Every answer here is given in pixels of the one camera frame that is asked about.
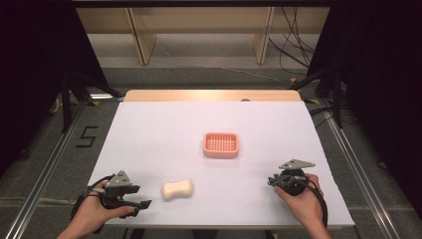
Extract person's left hand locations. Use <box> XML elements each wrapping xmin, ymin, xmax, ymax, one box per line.
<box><xmin>67</xmin><ymin>180</ymin><xmax>135</xmax><ymax>234</ymax></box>

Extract aluminium floor rail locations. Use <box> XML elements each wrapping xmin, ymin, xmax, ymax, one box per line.
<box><xmin>2</xmin><ymin>99</ymin><xmax>90</xmax><ymax>239</ymax></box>
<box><xmin>318</xmin><ymin>99</ymin><xmax>403</xmax><ymax>239</ymax></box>

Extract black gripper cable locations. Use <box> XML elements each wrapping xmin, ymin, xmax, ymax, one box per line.
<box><xmin>294</xmin><ymin>175</ymin><xmax>329</xmax><ymax>230</ymax></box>
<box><xmin>70</xmin><ymin>174</ymin><xmax>115</xmax><ymax>234</ymax></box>

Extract white table cover sheet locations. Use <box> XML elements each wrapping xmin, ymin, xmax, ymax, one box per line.
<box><xmin>87</xmin><ymin>101</ymin><xmax>356</xmax><ymax>230</ymax></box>

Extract black curtain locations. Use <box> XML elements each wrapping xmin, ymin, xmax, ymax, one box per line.
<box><xmin>306</xmin><ymin>0</ymin><xmax>422</xmax><ymax>211</ymax></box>
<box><xmin>0</xmin><ymin>0</ymin><xmax>112</xmax><ymax>178</ymax></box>

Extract cream bar of soap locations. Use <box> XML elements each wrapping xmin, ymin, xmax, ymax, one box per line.
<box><xmin>161</xmin><ymin>178</ymin><xmax>194</xmax><ymax>202</ymax></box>

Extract black floor cables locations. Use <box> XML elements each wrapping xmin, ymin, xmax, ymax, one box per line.
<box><xmin>268</xmin><ymin>6</ymin><xmax>317</xmax><ymax>77</ymax></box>

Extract light wooden shelf unit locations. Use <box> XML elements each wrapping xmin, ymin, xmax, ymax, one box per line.
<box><xmin>75</xmin><ymin>6</ymin><xmax>331</xmax><ymax>66</ymax></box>

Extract thin white floor cable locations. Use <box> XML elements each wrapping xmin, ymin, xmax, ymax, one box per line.
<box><xmin>154</xmin><ymin>41</ymin><xmax>295</xmax><ymax>86</ymax></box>

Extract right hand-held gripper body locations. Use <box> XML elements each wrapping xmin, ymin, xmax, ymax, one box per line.
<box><xmin>278</xmin><ymin>158</ymin><xmax>317</xmax><ymax>196</ymax></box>

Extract pink soap dish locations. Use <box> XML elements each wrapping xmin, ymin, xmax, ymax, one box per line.
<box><xmin>202</xmin><ymin>131</ymin><xmax>240</xmax><ymax>159</ymax></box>

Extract black metal stand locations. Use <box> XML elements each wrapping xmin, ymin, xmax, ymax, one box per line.
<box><xmin>59</xmin><ymin>70</ymin><xmax>121</xmax><ymax>134</ymax></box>
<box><xmin>293</xmin><ymin>65</ymin><xmax>345</xmax><ymax>129</ymax></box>

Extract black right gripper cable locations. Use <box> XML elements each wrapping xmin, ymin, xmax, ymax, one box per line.
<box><xmin>294</xmin><ymin>175</ymin><xmax>329</xmax><ymax>230</ymax></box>

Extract person's right hand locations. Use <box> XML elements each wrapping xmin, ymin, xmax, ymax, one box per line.
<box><xmin>274</xmin><ymin>172</ymin><xmax>324</xmax><ymax>227</ymax></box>

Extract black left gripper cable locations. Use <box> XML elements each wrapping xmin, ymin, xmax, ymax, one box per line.
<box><xmin>70</xmin><ymin>174</ymin><xmax>115</xmax><ymax>234</ymax></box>

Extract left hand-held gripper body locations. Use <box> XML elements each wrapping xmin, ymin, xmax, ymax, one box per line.
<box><xmin>100</xmin><ymin>169</ymin><xmax>141</xmax><ymax>210</ymax></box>

